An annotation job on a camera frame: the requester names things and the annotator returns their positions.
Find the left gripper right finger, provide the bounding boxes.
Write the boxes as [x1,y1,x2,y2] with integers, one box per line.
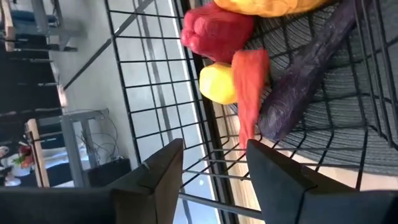
[246,139,398,224]

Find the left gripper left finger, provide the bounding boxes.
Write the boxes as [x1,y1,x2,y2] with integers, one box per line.
[107,138,185,224]

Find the purple eggplant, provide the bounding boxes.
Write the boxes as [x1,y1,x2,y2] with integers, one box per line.
[257,0,358,141]

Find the orange carrot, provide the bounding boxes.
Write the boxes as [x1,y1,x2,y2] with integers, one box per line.
[231,48,271,150]

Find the yellow lemon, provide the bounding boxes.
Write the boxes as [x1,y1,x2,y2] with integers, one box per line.
[198,62,239,106]

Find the red bell pepper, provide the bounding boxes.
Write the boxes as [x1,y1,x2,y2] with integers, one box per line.
[180,1,256,65]

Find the black box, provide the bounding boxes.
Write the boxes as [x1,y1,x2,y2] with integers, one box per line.
[84,157,132,189]

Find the round grey placemat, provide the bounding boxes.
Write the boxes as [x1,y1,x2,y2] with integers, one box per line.
[242,0,398,175]

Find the red flowers in pot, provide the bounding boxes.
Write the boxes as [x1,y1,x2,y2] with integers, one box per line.
[4,143,35,187]

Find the grey metal desk frame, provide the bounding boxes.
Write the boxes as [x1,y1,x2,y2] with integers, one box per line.
[37,108,110,189]
[29,0,82,52]

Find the black wire basket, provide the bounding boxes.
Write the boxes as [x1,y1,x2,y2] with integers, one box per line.
[104,0,398,224]

